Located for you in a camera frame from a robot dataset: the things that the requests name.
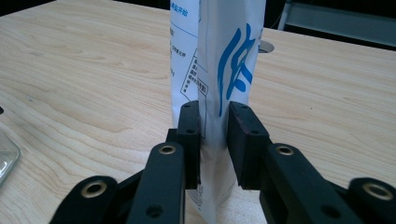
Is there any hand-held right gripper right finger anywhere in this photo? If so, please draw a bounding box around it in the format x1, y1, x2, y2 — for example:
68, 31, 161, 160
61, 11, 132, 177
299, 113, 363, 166
228, 101, 365, 224

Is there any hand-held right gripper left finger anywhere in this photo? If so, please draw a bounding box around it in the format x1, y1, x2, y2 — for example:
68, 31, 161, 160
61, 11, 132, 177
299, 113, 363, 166
125, 100, 202, 224

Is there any white and blue pouch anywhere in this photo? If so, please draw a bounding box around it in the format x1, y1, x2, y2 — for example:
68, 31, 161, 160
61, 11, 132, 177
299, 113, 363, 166
169, 0, 267, 224

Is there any glass jar with clasp lid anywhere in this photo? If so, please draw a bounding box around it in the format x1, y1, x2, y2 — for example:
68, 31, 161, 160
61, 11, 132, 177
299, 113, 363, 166
0, 105, 21, 189

